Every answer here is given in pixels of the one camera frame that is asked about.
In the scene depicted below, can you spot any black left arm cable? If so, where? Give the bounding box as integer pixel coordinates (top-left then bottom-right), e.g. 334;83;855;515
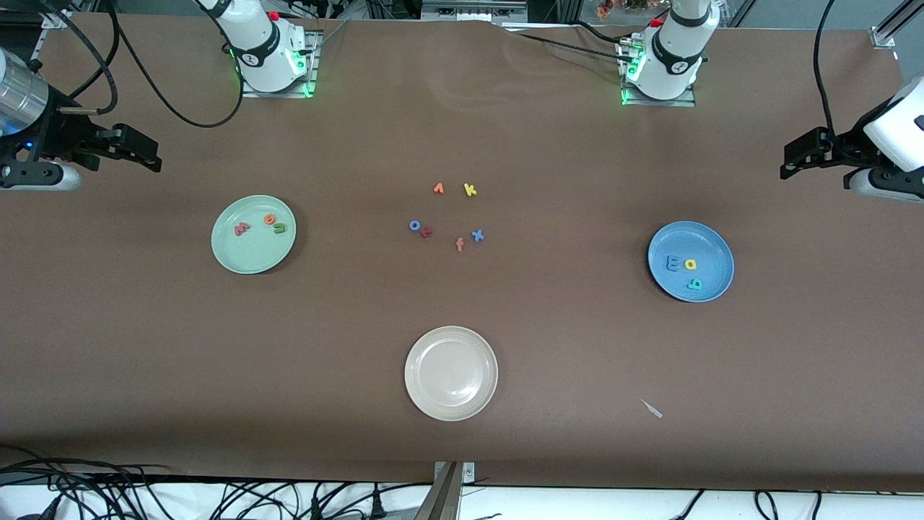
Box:
814;0;838;139

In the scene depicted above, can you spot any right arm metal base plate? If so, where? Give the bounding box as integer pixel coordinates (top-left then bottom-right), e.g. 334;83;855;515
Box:
240;29;322;99

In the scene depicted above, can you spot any black table cable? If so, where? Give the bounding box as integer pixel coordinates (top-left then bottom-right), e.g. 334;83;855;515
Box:
502;20;640;64

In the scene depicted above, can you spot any green plate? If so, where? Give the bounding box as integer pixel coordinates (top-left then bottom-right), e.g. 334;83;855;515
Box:
211;195;297;275

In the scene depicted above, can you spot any metal frame beam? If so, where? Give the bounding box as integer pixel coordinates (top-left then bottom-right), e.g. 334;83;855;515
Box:
421;0;529;24

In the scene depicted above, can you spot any orange background object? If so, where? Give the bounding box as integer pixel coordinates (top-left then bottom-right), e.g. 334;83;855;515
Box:
596;0;650;19

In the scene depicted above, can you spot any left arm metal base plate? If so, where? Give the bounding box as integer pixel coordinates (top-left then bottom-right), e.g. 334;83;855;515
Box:
621;40;697;108

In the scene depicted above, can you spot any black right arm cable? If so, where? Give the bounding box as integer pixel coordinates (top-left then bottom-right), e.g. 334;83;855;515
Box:
40;0;245;129

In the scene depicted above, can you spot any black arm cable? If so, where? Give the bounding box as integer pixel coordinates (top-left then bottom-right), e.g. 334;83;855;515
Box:
814;0;838;139
40;0;245;129

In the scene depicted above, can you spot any beige plate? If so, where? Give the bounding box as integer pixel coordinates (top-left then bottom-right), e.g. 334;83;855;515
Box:
404;326;500;423

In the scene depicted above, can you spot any brown table cover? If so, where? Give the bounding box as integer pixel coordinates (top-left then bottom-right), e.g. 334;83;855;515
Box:
0;11;924;493

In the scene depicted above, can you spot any aluminium frame rail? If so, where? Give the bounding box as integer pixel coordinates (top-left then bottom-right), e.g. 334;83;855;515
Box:
870;0;924;50
29;10;73;73

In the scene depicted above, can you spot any grey metal bar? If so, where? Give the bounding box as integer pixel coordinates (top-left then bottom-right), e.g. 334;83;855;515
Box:
414;462;463;520

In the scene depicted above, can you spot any blue plate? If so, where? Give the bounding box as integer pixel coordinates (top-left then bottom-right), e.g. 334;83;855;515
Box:
648;221;736;303

